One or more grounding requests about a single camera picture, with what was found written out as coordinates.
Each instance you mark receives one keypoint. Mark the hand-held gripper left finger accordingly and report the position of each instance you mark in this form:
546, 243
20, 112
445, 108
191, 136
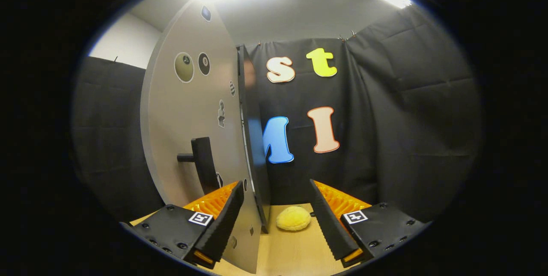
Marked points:
224, 224

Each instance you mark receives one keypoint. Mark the yellow sponge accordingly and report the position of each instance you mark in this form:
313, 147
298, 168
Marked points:
293, 218

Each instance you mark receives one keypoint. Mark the dark grey shoe cabinet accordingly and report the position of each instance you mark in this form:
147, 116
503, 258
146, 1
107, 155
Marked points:
256, 147

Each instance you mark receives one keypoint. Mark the beige shoe cabinet door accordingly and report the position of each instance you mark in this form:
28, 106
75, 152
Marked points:
180, 113

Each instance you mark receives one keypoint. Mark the black backdrop cloth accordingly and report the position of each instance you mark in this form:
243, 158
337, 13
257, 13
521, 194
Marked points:
406, 117

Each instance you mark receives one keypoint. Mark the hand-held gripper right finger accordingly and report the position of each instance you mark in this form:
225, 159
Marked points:
329, 224

